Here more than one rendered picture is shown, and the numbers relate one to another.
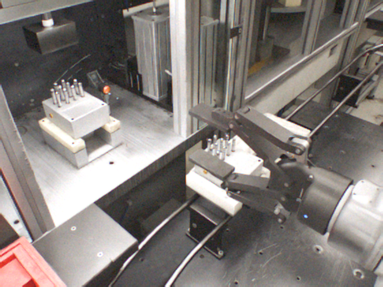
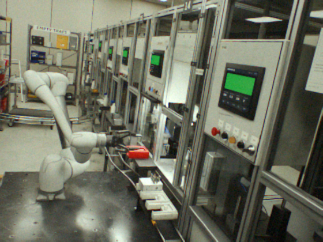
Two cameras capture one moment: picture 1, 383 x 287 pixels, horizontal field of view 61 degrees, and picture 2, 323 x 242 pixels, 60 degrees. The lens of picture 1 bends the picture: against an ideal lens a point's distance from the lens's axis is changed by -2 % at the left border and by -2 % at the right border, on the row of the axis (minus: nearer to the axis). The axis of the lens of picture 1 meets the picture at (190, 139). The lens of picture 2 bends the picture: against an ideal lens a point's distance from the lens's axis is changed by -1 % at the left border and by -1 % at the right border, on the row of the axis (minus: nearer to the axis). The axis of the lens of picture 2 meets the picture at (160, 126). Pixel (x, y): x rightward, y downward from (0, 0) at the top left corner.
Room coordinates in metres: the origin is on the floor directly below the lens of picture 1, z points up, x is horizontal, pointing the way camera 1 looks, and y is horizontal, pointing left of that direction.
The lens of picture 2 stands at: (1.31, -1.53, 1.69)
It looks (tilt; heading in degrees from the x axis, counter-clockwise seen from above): 14 degrees down; 117
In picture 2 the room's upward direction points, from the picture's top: 9 degrees clockwise
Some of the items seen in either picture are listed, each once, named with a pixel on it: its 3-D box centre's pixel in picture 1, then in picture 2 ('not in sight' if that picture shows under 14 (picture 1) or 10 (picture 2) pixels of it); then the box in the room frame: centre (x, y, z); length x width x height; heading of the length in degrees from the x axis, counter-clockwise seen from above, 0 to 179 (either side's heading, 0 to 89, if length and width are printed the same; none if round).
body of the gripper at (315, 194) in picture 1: (305, 190); (112, 140); (0.29, -0.14, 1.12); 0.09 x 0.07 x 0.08; 48
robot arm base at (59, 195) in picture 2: not in sight; (51, 191); (-0.04, -0.32, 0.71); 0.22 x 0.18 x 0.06; 138
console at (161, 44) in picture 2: not in sight; (169, 68); (0.30, 0.49, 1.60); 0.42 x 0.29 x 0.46; 138
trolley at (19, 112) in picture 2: not in sight; (33, 102); (-3.35, 2.09, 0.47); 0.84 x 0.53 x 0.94; 42
